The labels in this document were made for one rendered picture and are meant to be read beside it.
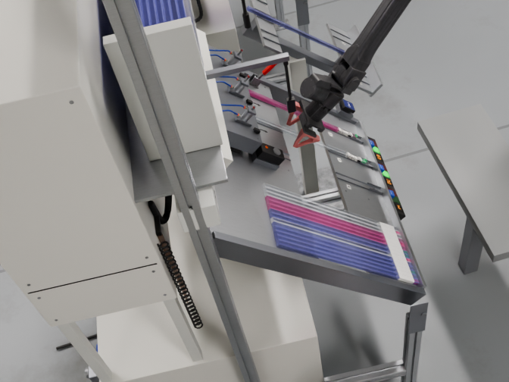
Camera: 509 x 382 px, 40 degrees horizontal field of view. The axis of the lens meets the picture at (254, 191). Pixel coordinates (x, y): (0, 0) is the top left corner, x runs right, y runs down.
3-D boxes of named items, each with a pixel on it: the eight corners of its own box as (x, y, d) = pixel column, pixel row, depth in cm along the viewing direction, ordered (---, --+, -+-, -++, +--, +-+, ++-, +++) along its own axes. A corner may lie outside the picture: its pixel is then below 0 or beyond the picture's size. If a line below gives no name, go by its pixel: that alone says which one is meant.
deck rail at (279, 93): (345, 130, 239) (357, 119, 236) (347, 134, 238) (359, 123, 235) (168, 54, 200) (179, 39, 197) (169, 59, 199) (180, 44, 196)
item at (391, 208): (348, 135, 238) (361, 121, 234) (408, 299, 197) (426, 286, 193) (345, 133, 237) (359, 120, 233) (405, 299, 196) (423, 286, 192)
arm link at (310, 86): (363, 80, 189) (347, 63, 195) (335, 70, 182) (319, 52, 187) (337, 114, 195) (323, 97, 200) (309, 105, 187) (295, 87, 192)
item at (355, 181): (350, 129, 236) (356, 123, 234) (412, 294, 195) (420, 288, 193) (307, 111, 225) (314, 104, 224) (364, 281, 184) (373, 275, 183)
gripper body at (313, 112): (304, 126, 196) (321, 110, 191) (296, 102, 202) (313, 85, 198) (320, 134, 199) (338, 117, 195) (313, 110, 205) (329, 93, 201)
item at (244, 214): (260, 97, 217) (270, 86, 214) (308, 273, 176) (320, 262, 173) (170, 59, 199) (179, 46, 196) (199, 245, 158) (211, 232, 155)
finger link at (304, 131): (287, 148, 199) (307, 128, 194) (282, 131, 203) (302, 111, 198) (304, 156, 203) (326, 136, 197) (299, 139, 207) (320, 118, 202)
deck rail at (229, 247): (408, 299, 197) (424, 288, 193) (410, 305, 196) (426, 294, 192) (199, 245, 158) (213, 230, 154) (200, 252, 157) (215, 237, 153)
